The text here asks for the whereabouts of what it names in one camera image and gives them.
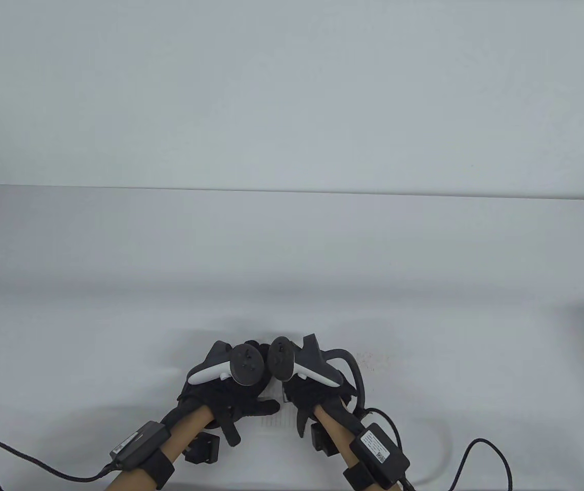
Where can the person's left hand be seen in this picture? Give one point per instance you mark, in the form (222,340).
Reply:
(225,399)

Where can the person's right hand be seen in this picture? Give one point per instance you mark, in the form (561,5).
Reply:
(309,396)

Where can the white lined paper sheet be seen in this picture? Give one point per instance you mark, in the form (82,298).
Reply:
(279,418)

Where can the black right forearm sensor box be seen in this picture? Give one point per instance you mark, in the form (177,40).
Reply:
(380,454)

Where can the person's right forearm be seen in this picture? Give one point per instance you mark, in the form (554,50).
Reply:
(335,427)

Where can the person's left forearm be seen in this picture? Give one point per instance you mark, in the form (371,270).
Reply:
(189,427)

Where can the grey left forearm sensor box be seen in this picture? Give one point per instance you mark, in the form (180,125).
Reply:
(138,445)

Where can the grey white right hand controller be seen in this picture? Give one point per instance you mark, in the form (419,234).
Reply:
(312,363)

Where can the grey white hand controller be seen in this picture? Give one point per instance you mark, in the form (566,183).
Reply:
(230,365)
(312,363)

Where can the grey white left hand controller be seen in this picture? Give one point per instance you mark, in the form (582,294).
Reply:
(230,365)

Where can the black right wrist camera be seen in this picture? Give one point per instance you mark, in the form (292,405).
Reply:
(325,441)

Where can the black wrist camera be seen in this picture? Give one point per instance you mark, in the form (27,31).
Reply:
(325,441)
(203,449)

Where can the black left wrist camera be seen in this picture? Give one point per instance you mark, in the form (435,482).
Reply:
(203,449)

